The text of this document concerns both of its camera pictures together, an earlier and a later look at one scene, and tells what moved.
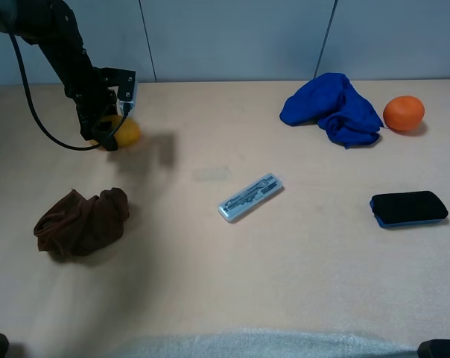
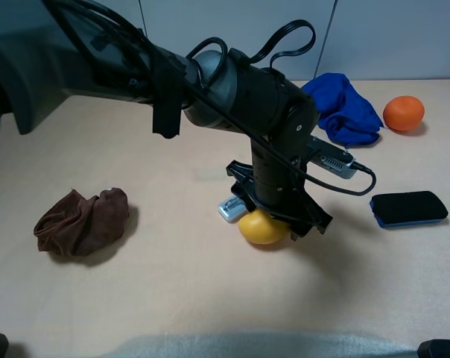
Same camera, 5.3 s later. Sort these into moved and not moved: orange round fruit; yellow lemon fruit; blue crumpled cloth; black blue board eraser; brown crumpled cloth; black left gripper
Moved: black left gripper; yellow lemon fruit
Not moved: black blue board eraser; brown crumpled cloth; orange round fruit; blue crumpled cloth
